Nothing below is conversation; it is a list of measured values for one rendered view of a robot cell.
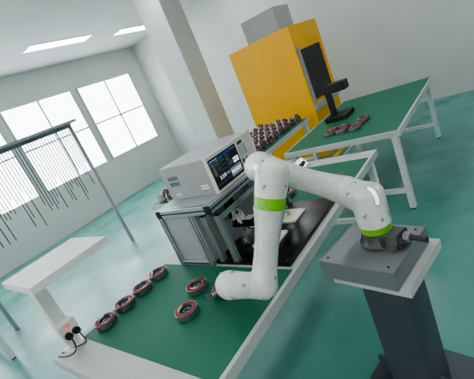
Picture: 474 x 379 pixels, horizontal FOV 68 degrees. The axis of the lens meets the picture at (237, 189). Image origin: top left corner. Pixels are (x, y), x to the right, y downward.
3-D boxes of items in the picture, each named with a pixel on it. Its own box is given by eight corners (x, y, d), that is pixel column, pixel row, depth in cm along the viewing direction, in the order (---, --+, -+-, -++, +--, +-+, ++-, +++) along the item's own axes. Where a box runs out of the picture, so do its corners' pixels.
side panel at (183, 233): (217, 262, 195) (193, 213, 185) (214, 266, 192) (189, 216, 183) (184, 262, 213) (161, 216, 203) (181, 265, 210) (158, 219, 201)
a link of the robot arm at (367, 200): (376, 214, 148) (365, 174, 142) (401, 226, 133) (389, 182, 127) (349, 227, 146) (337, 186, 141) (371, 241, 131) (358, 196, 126)
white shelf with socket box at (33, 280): (150, 312, 175) (105, 235, 162) (88, 374, 149) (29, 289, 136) (113, 304, 198) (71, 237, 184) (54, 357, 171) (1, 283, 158)
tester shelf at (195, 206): (274, 159, 221) (272, 152, 219) (211, 214, 173) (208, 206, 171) (224, 169, 249) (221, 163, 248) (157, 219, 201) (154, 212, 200)
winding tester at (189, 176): (260, 160, 213) (248, 128, 207) (220, 194, 183) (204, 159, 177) (215, 169, 239) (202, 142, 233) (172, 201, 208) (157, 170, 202)
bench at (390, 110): (445, 134, 431) (432, 75, 409) (420, 210, 301) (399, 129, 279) (357, 151, 502) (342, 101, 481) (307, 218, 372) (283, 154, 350)
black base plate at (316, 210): (336, 200, 208) (335, 196, 207) (290, 266, 163) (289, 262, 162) (271, 206, 238) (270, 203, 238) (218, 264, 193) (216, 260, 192)
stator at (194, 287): (191, 285, 183) (188, 279, 182) (211, 280, 180) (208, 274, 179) (186, 298, 172) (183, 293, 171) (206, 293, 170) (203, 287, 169)
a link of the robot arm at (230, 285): (216, 268, 128) (215, 300, 124) (250, 269, 129) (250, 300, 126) (214, 271, 141) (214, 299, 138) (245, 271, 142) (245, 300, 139)
